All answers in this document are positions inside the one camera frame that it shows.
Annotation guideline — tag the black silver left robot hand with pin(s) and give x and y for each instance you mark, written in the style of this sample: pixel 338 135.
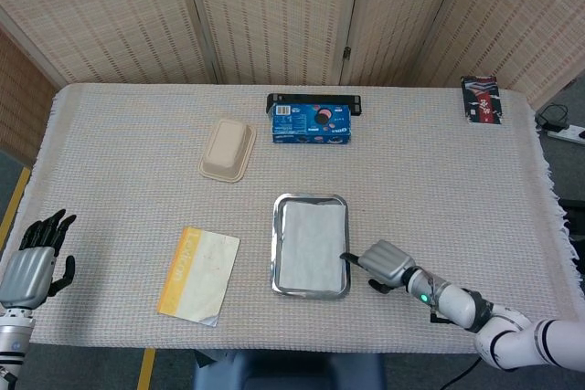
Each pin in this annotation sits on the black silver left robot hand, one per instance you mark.
pixel 27 278

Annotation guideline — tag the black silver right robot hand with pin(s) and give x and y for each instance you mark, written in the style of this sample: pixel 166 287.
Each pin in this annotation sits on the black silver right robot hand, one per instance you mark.
pixel 388 266

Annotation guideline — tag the white paper sheet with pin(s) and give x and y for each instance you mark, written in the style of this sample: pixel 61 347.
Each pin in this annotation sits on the white paper sheet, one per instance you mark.
pixel 311 248

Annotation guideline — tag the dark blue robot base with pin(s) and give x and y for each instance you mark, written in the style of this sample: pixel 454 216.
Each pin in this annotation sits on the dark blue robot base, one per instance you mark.
pixel 288 369

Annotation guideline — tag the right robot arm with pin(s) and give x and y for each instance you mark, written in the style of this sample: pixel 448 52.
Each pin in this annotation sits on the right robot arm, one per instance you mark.
pixel 461 305

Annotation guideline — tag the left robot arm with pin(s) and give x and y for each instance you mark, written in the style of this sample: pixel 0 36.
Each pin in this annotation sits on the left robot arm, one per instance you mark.
pixel 11 344

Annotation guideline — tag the silver metal tray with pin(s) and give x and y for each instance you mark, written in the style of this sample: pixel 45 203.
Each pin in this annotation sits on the silver metal tray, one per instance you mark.
pixel 275 248

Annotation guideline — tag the white woven tablecloth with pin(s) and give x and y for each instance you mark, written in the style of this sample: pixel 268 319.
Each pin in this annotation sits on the white woven tablecloth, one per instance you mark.
pixel 137 198

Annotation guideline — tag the blue Oreo cookie box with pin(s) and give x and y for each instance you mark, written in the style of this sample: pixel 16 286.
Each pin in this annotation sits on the blue Oreo cookie box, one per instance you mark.
pixel 311 127

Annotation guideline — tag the yellow white Lexicon book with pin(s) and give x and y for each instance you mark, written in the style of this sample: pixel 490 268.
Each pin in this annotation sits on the yellow white Lexicon book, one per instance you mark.
pixel 201 276

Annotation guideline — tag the black flat device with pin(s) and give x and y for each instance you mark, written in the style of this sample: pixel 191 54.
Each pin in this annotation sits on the black flat device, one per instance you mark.
pixel 315 98

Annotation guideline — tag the dark red printed box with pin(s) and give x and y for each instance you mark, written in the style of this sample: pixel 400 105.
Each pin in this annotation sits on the dark red printed box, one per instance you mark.
pixel 481 100

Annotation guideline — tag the beige upturned food container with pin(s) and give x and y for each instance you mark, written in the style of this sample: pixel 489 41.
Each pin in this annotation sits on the beige upturned food container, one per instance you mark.
pixel 227 149

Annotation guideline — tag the metal screen hinge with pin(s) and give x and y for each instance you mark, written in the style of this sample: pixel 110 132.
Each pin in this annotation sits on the metal screen hinge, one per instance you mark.
pixel 347 53

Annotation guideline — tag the white power strip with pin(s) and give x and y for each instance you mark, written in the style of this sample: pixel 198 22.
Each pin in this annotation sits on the white power strip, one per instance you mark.
pixel 566 133

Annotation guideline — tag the woven folding screen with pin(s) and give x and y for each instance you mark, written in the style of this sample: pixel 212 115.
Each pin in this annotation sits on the woven folding screen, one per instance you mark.
pixel 274 11

